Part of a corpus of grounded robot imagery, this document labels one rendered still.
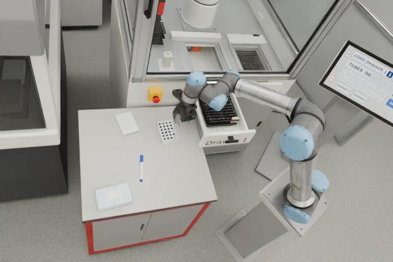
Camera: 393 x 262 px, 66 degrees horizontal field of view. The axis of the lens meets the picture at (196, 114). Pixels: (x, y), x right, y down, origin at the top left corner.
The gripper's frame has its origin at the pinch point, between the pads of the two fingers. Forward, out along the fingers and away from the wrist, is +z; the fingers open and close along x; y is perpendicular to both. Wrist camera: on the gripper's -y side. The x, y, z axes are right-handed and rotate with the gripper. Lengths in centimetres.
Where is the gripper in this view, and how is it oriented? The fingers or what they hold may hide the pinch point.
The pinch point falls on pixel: (178, 120)
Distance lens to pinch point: 156.3
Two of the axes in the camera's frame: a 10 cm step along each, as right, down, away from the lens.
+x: 8.7, -2.1, 4.4
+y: 4.2, 7.8, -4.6
